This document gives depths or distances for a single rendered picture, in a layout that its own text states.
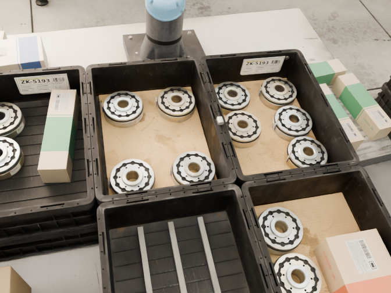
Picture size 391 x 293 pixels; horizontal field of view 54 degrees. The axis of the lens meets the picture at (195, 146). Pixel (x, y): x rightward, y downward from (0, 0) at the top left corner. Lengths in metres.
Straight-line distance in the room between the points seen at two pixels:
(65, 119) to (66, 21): 1.82
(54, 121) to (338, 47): 2.22
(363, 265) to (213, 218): 0.32
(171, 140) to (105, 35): 0.62
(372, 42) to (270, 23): 1.49
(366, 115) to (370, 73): 1.44
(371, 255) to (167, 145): 0.52
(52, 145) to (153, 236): 0.31
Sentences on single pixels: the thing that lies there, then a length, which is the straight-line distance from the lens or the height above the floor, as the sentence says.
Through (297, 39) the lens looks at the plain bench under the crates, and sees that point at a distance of 1.59.
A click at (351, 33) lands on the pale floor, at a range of 3.03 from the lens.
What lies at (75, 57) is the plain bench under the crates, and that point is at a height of 0.70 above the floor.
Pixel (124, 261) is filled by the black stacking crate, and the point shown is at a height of 0.83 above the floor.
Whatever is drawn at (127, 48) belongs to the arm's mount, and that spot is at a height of 0.75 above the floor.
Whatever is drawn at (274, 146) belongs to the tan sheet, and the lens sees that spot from 1.03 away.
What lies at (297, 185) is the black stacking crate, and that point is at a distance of 0.90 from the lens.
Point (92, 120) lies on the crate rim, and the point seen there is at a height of 0.92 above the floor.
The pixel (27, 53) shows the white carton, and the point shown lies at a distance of 1.32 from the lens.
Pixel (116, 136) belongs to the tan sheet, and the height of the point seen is 0.83.
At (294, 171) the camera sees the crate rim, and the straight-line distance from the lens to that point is 0.88.
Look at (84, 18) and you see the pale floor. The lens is 2.75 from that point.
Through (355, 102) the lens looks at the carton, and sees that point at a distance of 1.36.
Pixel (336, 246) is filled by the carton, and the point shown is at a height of 0.91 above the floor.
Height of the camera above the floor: 1.63
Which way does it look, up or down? 54 degrees down
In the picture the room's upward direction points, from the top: 9 degrees clockwise
